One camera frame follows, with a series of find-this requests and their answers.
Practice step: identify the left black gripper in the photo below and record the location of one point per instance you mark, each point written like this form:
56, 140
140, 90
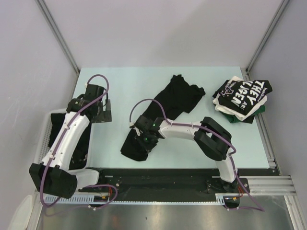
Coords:
104, 115

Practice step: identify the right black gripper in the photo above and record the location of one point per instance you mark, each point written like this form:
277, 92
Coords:
148, 147

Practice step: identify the white plastic laundry basket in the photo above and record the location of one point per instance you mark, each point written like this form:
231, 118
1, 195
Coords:
40, 143

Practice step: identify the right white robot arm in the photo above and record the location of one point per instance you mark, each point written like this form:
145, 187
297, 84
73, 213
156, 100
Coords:
212, 139

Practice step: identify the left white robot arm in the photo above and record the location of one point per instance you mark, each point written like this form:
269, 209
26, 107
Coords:
52, 176

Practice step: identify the black clothes in basket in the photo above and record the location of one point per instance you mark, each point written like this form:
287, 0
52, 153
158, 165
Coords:
80, 154

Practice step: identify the black folded lettered t shirt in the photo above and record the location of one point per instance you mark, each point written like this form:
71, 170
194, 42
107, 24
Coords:
242, 95

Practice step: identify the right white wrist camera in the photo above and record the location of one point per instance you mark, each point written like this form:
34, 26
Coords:
132, 126

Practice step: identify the white slotted cable duct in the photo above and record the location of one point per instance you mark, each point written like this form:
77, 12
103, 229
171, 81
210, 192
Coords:
101, 200

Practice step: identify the aluminium frame rail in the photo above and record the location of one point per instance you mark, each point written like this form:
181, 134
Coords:
276, 185

